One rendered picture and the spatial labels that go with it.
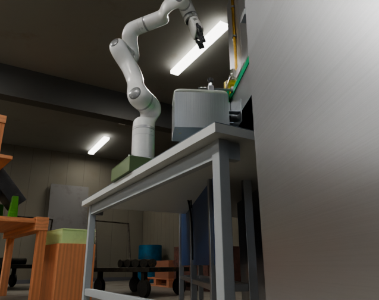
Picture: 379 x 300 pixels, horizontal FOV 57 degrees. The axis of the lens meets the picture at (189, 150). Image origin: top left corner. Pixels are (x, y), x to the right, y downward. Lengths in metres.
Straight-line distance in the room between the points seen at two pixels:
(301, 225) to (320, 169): 0.09
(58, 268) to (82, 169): 5.35
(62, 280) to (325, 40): 3.64
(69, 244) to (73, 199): 4.78
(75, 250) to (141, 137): 2.33
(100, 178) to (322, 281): 8.71
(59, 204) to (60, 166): 0.94
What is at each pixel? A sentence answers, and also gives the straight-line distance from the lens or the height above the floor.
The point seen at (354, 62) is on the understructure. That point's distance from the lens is 0.40.
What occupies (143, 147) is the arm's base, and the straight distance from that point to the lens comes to 1.78.
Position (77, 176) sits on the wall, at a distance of 8.92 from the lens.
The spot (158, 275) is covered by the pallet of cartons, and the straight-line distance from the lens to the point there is 6.26.
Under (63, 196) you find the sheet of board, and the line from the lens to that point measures 8.61.
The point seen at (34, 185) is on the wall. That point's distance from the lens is 8.71.
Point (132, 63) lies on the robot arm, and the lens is 2.08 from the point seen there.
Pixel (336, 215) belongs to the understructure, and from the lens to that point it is 0.41.
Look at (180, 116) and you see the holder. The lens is 1.38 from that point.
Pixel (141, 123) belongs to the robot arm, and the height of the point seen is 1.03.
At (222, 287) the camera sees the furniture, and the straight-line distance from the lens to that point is 1.06.
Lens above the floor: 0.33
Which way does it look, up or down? 18 degrees up
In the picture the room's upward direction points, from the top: 1 degrees counter-clockwise
